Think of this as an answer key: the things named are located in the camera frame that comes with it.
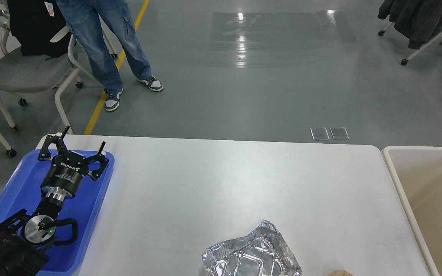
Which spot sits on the left floor outlet plate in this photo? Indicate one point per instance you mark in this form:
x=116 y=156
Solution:
x=319 y=133

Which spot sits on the dark grey coat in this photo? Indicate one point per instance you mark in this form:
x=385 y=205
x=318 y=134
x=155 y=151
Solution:
x=418 y=20

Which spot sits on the right floor outlet plate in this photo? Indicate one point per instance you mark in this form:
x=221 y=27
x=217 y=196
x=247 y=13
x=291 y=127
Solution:
x=339 y=133

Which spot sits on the grey white office chair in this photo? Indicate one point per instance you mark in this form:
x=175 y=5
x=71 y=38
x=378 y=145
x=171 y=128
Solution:
x=19 y=73

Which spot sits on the black jacket on chair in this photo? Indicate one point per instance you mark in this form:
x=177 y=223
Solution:
x=34 y=23

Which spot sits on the beige plastic bin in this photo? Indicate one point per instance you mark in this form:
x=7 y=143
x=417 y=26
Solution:
x=417 y=175

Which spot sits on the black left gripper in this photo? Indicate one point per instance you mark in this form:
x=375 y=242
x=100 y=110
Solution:
x=68 y=168

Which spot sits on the floor outlet plate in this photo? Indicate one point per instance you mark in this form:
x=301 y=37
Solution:
x=339 y=133
x=319 y=133

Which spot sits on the brown crumpled paper piece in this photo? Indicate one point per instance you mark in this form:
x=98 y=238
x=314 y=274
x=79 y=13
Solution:
x=340 y=272

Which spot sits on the crumpled aluminium foil tray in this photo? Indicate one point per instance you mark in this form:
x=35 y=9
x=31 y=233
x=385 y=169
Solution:
x=262 y=252

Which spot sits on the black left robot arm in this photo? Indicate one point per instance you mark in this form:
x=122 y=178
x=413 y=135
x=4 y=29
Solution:
x=49 y=207

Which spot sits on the blue plastic tray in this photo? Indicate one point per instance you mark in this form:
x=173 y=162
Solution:
x=23 y=192

